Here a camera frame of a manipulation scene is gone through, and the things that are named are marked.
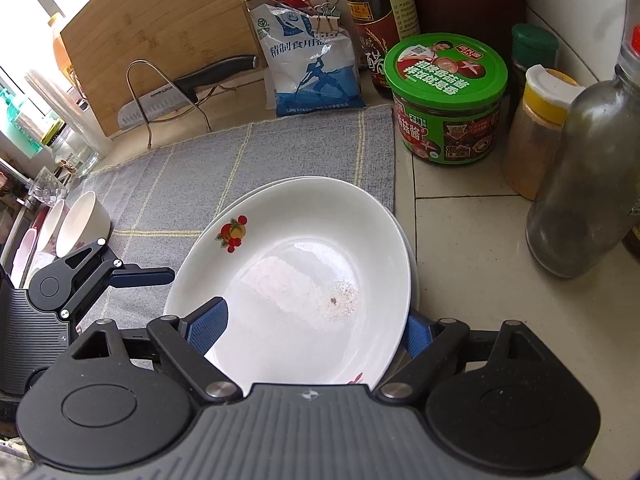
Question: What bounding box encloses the yellow lid spice jar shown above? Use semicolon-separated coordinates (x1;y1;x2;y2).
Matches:
502;65;583;202

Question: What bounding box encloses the bamboo cutting board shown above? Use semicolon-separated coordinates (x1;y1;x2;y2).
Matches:
60;0;263;138

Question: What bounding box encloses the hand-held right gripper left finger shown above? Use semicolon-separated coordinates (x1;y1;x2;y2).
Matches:
70;297;243;408

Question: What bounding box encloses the white floral bowl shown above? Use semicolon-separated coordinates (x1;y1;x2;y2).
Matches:
36;199;71;266
55;191;112;259

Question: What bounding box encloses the metal wire rack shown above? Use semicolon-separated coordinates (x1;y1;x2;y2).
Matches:
126;59;241;150

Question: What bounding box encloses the orange cooking wine jug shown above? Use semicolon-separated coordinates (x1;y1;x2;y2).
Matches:
51;12;76;73

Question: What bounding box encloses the clear glass mug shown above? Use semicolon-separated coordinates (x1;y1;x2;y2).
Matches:
27;166;68;206

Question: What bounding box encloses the green cap spice jar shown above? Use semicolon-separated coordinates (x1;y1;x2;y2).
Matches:
510;22;560;86

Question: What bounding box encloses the blue white salt bag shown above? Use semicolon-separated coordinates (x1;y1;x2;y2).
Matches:
248;0;367;118

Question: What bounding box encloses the glass jar with lid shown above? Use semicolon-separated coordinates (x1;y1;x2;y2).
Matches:
44;120;101;178

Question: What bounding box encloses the green lid sauce jar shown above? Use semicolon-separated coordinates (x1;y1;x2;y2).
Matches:
383;32;508;166

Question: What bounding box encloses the green plastic crate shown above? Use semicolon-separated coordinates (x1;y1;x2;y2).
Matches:
0;85;43;161

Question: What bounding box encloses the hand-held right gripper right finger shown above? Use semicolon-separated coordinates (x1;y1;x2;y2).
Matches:
376;312;541;405

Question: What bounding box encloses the white fruit print plate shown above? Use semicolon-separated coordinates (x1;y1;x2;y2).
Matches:
163;176;412;388
260;175;420;361

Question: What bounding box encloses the metal binder clip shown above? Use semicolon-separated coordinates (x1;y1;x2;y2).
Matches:
312;0;342;36

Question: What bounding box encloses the grey checked towel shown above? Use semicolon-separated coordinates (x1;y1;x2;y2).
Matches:
50;104;397;371

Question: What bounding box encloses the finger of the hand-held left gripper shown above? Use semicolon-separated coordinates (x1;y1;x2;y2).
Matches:
57;240;177;321

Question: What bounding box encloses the red cap glass bottle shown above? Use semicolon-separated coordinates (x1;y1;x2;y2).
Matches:
525;35;640;279

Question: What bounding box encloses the black handled kitchen knife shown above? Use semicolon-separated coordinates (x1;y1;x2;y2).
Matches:
117;55;262;128

